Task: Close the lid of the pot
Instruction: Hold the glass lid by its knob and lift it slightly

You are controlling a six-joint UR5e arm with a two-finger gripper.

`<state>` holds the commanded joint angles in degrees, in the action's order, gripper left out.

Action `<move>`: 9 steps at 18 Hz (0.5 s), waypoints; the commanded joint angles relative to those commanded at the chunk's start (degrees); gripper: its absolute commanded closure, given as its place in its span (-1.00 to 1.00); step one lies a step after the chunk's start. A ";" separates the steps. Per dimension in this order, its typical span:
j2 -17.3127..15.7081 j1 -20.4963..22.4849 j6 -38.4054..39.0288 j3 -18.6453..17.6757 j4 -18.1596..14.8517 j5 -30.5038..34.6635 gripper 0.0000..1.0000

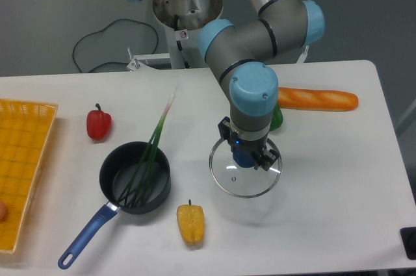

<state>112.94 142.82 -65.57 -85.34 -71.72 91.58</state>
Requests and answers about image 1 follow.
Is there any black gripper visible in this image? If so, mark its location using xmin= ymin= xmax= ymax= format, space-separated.
xmin=218 ymin=117 xmax=280 ymax=171

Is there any glass pot lid blue knob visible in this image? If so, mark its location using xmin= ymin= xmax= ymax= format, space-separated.
xmin=209 ymin=139 xmax=283 ymax=199

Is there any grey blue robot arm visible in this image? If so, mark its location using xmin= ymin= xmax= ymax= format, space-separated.
xmin=153 ymin=0 xmax=325 ymax=170

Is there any green bell pepper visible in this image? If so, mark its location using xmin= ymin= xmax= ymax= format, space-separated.
xmin=270 ymin=103 xmax=283 ymax=132

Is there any orange baguette bread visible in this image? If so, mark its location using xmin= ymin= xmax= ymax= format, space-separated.
xmin=278 ymin=87 xmax=359 ymax=112

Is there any yellow bell pepper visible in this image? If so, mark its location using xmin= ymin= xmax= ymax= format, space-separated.
xmin=176 ymin=199 xmax=205 ymax=246

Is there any green spring onion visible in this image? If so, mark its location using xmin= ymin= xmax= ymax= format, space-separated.
xmin=116 ymin=93 xmax=176 ymax=208

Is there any black device at table edge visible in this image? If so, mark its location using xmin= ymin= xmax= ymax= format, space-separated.
xmin=400 ymin=227 xmax=416 ymax=260

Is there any red bell pepper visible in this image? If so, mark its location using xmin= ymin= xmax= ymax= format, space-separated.
xmin=86 ymin=103 xmax=112 ymax=141

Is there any yellow woven basket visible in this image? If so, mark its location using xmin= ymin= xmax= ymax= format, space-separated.
xmin=1 ymin=99 xmax=58 ymax=254

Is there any black saucepan blue handle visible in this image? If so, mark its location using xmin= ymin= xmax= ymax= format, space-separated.
xmin=58 ymin=142 xmax=171 ymax=270

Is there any black cable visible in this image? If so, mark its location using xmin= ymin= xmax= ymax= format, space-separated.
xmin=71 ymin=18 xmax=159 ymax=73

